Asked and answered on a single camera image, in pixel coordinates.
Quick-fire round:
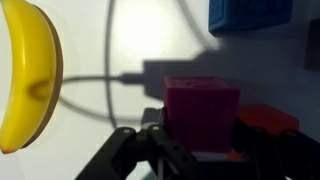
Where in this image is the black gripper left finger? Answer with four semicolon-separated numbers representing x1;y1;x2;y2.
74;106;201;180

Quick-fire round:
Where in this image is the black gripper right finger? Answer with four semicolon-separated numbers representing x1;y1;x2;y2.
233;119;320;180

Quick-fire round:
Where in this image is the pink cube block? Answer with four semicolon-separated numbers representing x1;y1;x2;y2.
163;75;241;154

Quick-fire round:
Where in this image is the orange cube block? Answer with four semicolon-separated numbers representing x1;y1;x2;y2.
229;104;300;162

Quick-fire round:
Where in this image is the blue cube block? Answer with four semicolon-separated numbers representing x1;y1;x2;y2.
208;0;294;36

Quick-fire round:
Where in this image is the yellow banana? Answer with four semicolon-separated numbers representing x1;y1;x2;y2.
0;0;64;155

